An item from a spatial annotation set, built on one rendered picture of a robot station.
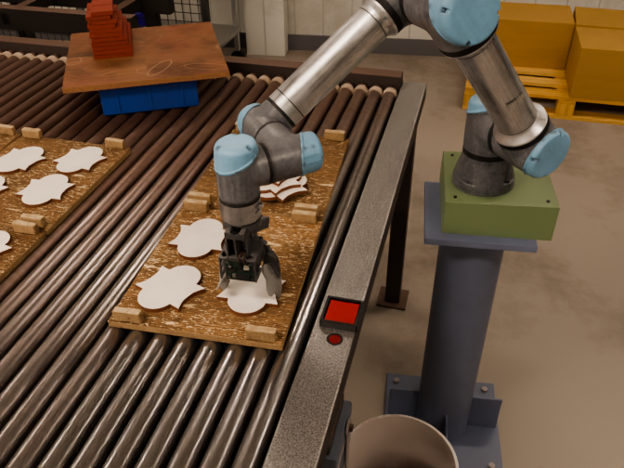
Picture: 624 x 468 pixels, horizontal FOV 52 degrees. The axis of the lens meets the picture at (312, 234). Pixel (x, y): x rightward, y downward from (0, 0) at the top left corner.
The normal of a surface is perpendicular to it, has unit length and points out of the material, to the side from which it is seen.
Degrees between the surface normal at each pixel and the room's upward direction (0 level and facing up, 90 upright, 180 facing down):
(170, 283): 0
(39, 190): 0
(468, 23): 82
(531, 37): 90
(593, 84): 90
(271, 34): 90
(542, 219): 90
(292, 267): 0
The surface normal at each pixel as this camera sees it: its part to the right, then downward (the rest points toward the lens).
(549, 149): 0.51, 0.56
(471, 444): -0.01, -0.81
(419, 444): -0.51, 0.46
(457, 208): -0.15, 0.59
